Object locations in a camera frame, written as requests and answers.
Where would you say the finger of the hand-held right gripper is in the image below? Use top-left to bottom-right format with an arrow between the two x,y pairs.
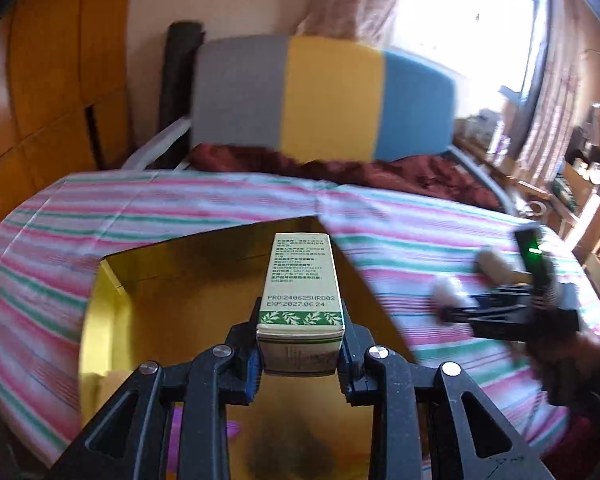
472,283 -> 534,307
441,304 -> 481,333

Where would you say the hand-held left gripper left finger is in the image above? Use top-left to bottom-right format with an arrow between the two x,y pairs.
47,297 -> 262,480

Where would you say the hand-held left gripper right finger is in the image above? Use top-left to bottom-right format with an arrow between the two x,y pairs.
337,305 -> 556,480

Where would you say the small white green carton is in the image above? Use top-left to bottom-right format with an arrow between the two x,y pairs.
256,232 -> 347,377

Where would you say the gold cardboard box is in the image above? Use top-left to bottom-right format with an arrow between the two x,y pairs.
79,215 -> 422,480

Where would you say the person's right hand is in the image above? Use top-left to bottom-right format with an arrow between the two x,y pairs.
531,332 -> 600,407

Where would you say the cream rolled sock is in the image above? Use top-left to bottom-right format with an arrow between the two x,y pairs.
474,247 -> 519,284

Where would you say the purple object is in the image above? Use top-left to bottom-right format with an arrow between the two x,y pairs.
171,406 -> 242,456

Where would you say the wooden side table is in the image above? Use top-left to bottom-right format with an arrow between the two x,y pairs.
452,110 -> 553,203

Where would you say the person's magenta clothing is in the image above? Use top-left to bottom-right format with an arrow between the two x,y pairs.
540,407 -> 600,480

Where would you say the maroon cloth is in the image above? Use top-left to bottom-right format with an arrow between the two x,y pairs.
187,142 -> 505,211

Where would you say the cluttered wooden shelf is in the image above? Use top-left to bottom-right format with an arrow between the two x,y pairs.
550,102 -> 600,301

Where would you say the striped bed sheet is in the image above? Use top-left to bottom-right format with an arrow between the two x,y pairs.
0,169 -> 600,467

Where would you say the grey yellow blue armchair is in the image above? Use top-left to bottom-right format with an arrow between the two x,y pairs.
122,35 -> 518,217

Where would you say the window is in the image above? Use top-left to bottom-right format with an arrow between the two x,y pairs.
394,0 -> 547,107

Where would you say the black upright panel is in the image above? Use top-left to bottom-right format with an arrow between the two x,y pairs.
159,21 -> 204,171

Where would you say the wooden wardrobe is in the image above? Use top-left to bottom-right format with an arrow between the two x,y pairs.
0,0 -> 132,243

